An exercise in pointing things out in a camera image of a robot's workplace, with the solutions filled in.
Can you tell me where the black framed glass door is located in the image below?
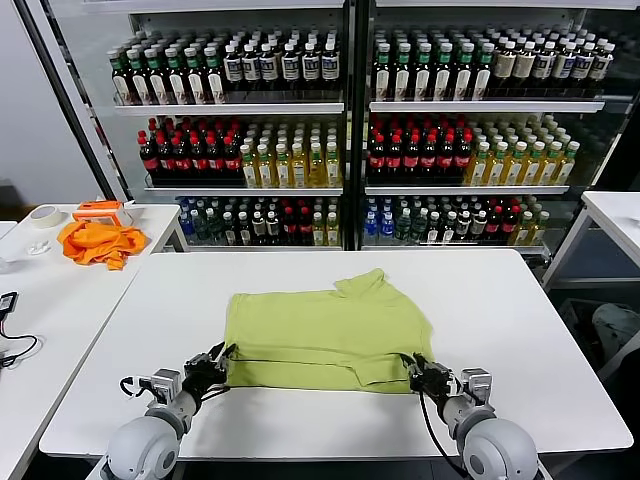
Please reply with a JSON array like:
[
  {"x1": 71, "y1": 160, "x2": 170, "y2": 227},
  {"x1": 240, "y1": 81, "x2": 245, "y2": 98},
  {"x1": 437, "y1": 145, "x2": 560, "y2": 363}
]
[{"x1": 14, "y1": 0, "x2": 132, "y2": 204}]

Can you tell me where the orange and white box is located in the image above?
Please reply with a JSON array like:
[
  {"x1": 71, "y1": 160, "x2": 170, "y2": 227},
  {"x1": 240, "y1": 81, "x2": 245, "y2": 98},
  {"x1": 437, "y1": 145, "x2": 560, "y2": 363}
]
[{"x1": 72, "y1": 199, "x2": 135, "y2": 229}]

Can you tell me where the grey plastic bag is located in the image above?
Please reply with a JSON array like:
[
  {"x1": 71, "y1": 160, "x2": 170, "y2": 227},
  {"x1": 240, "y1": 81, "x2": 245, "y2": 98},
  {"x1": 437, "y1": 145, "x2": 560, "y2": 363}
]
[{"x1": 592, "y1": 302, "x2": 640, "y2": 364}]

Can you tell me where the light green t-shirt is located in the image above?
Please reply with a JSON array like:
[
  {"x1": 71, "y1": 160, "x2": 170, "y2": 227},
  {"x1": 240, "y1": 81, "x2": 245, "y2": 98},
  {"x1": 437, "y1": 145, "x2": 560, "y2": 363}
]
[{"x1": 223, "y1": 268, "x2": 436, "y2": 395}]

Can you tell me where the black bottle tray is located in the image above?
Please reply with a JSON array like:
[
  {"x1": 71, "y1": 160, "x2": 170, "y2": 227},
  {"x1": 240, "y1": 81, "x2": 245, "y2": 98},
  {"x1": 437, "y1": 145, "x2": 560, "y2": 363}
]
[
  {"x1": 367, "y1": 169, "x2": 471, "y2": 188},
  {"x1": 148, "y1": 169, "x2": 246, "y2": 189}
]

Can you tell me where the green clear soda bottle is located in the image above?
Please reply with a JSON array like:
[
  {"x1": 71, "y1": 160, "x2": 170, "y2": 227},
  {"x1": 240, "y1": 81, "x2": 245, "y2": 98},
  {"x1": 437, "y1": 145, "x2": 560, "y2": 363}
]
[
  {"x1": 395, "y1": 208, "x2": 413, "y2": 246},
  {"x1": 192, "y1": 208, "x2": 210, "y2": 244},
  {"x1": 411, "y1": 207, "x2": 429, "y2": 246},
  {"x1": 205, "y1": 207, "x2": 224, "y2": 245}
]

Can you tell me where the black crate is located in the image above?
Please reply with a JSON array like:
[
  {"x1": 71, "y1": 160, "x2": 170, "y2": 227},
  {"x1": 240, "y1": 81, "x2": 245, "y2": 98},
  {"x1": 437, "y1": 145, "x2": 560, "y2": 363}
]
[{"x1": 555, "y1": 297, "x2": 601, "y2": 351}]

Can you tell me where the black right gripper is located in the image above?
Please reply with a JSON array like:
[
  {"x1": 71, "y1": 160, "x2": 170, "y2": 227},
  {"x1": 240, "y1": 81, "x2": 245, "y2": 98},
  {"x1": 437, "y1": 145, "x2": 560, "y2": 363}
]
[{"x1": 398, "y1": 351, "x2": 459, "y2": 401}]

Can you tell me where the dark bottle beige label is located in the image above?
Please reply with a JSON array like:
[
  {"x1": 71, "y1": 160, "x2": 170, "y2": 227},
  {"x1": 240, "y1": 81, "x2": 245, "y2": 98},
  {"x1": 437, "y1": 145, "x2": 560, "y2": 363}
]
[
  {"x1": 493, "y1": 40, "x2": 517, "y2": 94},
  {"x1": 513, "y1": 40, "x2": 536, "y2": 94}
]

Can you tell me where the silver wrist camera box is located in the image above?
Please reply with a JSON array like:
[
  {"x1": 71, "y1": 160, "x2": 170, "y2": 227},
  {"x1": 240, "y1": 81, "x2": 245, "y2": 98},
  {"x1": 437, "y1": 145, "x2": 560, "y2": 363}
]
[
  {"x1": 460, "y1": 367, "x2": 495, "y2": 407},
  {"x1": 148, "y1": 368, "x2": 182, "y2": 403}
]

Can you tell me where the dark bottle blue label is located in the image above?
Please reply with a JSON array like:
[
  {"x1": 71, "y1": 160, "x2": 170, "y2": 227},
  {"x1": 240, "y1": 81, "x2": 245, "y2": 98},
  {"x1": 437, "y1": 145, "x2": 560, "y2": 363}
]
[
  {"x1": 281, "y1": 42, "x2": 301, "y2": 92},
  {"x1": 532, "y1": 40, "x2": 556, "y2": 94},
  {"x1": 571, "y1": 42, "x2": 596, "y2": 94},
  {"x1": 552, "y1": 41, "x2": 576, "y2": 94},
  {"x1": 320, "y1": 42, "x2": 341, "y2": 92},
  {"x1": 223, "y1": 43, "x2": 245, "y2": 92},
  {"x1": 259, "y1": 43, "x2": 280, "y2": 92},
  {"x1": 588, "y1": 43, "x2": 615, "y2": 94},
  {"x1": 241, "y1": 43, "x2": 262, "y2": 92},
  {"x1": 301, "y1": 42, "x2": 321, "y2": 92}
]

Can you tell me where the crumpled orange cloth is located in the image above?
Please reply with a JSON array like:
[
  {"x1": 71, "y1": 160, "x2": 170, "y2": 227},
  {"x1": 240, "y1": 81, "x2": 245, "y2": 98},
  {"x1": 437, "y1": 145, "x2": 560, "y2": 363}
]
[{"x1": 57, "y1": 221, "x2": 150, "y2": 272}]

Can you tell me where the white side table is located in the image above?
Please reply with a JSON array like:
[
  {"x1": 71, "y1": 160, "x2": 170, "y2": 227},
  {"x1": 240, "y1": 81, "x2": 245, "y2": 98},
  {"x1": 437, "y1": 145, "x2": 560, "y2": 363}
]
[
  {"x1": 0, "y1": 202, "x2": 190, "y2": 480},
  {"x1": 541, "y1": 190, "x2": 640, "y2": 292}
]

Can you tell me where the drinks display cabinet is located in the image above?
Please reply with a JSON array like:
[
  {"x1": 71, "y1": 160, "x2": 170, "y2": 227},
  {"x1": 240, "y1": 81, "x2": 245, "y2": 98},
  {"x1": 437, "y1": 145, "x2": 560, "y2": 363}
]
[
  {"x1": 357, "y1": 0, "x2": 631, "y2": 257},
  {"x1": 112, "y1": 0, "x2": 359, "y2": 252}
]

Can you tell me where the white metal shelf board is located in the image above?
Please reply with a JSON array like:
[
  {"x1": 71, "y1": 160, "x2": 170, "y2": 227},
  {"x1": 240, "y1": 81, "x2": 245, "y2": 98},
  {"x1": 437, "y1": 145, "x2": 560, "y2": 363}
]
[
  {"x1": 113, "y1": 102, "x2": 346, "y2": 118},
  {"x1": 143, "y1": 186, "x2": 345, "y2": 198},
  {"x1": 368, "y1": 99, "x2": 606, "y2": 115},
  {"x1": 364, "y1": 185, "x2": 571, "y2": 197}
]

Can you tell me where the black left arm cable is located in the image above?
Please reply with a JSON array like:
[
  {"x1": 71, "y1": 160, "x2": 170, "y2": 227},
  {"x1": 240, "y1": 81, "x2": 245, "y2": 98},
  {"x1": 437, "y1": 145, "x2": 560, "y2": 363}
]
[{"x1": 118, "y1": 375, "x2": 154, "y2": 400}]

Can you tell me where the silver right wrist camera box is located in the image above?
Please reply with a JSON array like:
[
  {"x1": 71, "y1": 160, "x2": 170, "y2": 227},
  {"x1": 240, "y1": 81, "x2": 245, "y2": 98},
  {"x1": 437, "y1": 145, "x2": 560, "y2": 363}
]
[{"x1": 460, "y1": 367, "x2": 495, "y2": 407}]

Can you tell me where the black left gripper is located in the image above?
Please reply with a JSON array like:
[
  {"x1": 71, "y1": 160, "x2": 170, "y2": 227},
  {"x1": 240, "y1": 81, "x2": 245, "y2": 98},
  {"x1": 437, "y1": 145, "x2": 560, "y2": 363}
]
[{"x1": 182, "y1": 342, "x2": 239, "y2": 399}]

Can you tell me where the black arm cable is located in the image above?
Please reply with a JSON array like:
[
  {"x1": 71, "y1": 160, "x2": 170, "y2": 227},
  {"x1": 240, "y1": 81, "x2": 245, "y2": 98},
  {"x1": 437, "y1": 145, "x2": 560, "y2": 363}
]
[
  {"x1": 118, "y1": 375, "x2": 154, "y2": 400},
  {"x1": 417, "y1": 390, "x2": 474, "y2": 479}
]

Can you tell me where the dark tea bottle green cap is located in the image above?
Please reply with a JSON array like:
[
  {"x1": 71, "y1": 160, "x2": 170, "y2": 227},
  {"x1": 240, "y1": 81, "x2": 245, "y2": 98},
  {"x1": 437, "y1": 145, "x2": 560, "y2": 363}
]
[
  {"x1": 109, "y1": 48, "x2": 132, "y2": 106},
  {"x1": 126, "y1": 48, "x2": 150, "y2": 106},
  {"x1": 473, "y1": 42, "x2": 495, "y2": 101},
  {"x1": 433, "y1": 42, "x2": 455, "y2": 101},
  {"x1": 413, "y1": 42, "x2": 434, "y2": 101},
  {"x1": 203, "y1": 46, "x2": 226, "y2": 105},
  {"x1": 183, "y1": 46, "x2": 206, "y2": 105},
  {"x1": 373, "y1": 42, "x2": 394, "y2": 101},
  {"x1": 164, "y1": 47, "x2": 187, "y2": 106},
  {"x1": 393, "y1": 42, "x2": 414, "y2": 101},
  {"x1": 144, "y1": 47, "x2": 169, "y2": 106},
  {"x1": 453, "y1": 42, "x2": 475, "y2": 101}
]

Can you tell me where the thin black cable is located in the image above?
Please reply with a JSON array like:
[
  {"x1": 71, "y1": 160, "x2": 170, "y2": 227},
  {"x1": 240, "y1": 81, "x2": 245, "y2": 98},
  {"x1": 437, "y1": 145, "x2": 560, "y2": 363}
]
[{"x1": 0, "y1": 313, "x2": 40, "y2": 370}]

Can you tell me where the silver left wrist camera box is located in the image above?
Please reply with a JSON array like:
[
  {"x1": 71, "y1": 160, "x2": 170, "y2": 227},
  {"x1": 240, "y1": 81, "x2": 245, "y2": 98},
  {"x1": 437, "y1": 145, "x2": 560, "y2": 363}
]
[{"x1": 148, "y1": 368, "x2": 182, "y2": 403}]

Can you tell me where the cola bottle red cap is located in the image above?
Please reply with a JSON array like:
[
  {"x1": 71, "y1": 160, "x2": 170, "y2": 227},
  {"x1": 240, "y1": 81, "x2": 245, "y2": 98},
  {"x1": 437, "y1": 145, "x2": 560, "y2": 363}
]
[
  {"x1": 386, "y1": 133, "x2": 404, "y2": 174},
  {"x1": 454, "y1": 132, "x2": 473, "y2": 174},
  {"x1": 485, "y1": 205, "x2": 504, "y2": 246},
  {"x1": 138, "y1": 130, "x2": 160, "y2": 176},
  {"x1": 297, "y1": 207, "x2": 314, "y2": 246},
  {"x1": 420, "y1": 133, "x2": 439, "y2": 174},
  {"x1": 222, "y1": 135, "x2": 242, "y2": 174},
  {"x1": 281, "y1": 207, "x2": 299, "y2": 246},
  {"x1": 368, "y1": 132, "x2": 387, "y2": 174},
  {"x1": 155, "y1": 132, "x2": 176, "y2": 174},
  {"x1": 501, "y1": 205, "x2": 521, "y2": 246},
  {"x1": 172, "y1": 134, "x2": 192, "y2": 174},
  {"x1": 438, "y1": 133, "x2": 456, "y2": 174},
  {"x1": 189, "y1": 134, "x2": 209, "y2": 174},
  {"x1": 206, "y1": 134, "x2": 225, "y2": 174},
  {"x1": 403, "y1": 133, "x2": 422, "y2": 174}
]

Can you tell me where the beige masking tape roll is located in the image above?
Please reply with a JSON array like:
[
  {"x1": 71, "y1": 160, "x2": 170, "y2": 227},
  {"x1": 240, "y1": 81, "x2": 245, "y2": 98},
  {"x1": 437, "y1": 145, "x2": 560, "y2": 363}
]
[{"x1": 28, "y1": 204, "x2": 64, "y2": 230}]

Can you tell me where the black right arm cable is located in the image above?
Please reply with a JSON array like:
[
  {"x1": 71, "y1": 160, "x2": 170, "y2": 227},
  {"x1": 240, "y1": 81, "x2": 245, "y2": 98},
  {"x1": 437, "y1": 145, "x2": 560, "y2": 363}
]
[{"x1": 417, "y1": 390, "x2": 474, "y2": 479}]

